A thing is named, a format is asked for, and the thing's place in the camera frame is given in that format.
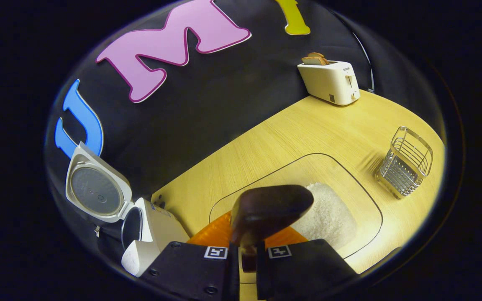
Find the white rice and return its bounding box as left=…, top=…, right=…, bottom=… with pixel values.
left=289, top=183, right=358, bottom=250

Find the clear plastic rice container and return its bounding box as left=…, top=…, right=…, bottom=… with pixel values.
left=209, top=153, right=384, bottom=285

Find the metal wire chopstick holder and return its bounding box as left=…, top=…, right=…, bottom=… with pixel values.
left=376, top=126, right=434, bottom=199

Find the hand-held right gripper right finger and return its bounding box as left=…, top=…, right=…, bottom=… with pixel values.
left=256, top=225, right=359, bottom=301

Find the thin grey cable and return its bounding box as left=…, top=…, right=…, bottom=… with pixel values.
left=352, top=31, right=375, bottom=93

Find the white rice cooker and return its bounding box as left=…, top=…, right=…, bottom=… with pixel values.
left=65, top=141, right=190, bottom=277

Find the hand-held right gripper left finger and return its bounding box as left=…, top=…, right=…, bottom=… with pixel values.
left=140, top=210, right=240, bottom=301

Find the brown wooden spoon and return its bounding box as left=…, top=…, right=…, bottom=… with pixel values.
left=230, top=184, right=315, bottom=273

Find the white toaster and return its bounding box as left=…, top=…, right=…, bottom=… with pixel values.
left=297, top=60, right=361, bottom=106

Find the dark inner cooking pot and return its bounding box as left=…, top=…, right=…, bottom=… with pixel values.
left=120, top=207, right=144, bottom=251

